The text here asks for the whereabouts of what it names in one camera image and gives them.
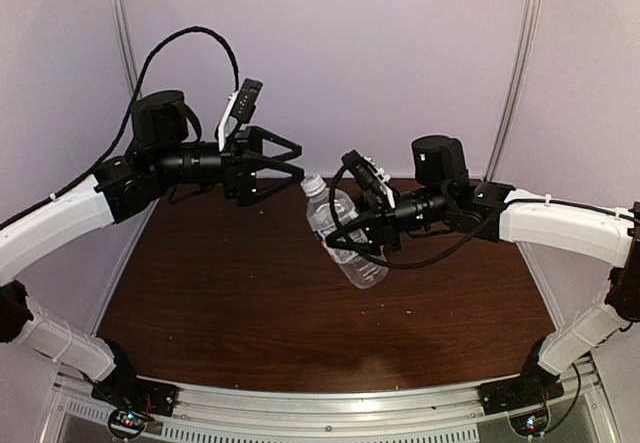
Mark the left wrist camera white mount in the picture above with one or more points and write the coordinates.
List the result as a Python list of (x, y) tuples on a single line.
[(239, 111)]

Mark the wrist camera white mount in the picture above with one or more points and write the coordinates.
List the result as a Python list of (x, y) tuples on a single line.
[(239, 111), (370, 177)]

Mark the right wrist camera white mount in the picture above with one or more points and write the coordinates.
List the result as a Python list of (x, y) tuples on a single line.
[(370, 177)]

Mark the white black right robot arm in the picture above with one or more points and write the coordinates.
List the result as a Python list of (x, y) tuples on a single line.
[(499, 212)]

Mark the left circuit board with leds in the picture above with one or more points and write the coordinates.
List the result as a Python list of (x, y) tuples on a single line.
[(126, 424)]

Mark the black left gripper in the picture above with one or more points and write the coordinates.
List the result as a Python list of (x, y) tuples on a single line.
[(243, 156)]

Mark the white water bottle cap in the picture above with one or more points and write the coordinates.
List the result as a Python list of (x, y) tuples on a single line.
[(313, 185)]

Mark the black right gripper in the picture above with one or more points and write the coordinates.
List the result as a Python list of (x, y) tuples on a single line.
[(381, 226)]

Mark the circuit board with leds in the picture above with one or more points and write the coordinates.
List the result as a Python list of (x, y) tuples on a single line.
[(530, 424), (126, 424)]

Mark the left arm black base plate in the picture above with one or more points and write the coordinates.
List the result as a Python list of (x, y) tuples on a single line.
[(142, 396)]

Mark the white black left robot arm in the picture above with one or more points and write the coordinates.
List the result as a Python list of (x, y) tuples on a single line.
[(166, 151)]

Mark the right aluminium corner post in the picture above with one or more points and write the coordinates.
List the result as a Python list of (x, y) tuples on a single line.
[(526, 37)]

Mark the left aluminium corner post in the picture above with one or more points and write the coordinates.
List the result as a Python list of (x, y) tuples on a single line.
[(123, 36)]

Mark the right circuit board with leds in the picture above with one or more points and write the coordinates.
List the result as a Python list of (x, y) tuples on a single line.
[(530, 424)]

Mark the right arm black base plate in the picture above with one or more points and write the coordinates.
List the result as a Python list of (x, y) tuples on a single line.
[(516, 393)]

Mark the aluminium corner post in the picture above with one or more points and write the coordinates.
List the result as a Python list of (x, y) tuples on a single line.
[(526, 37), (123, 36)]

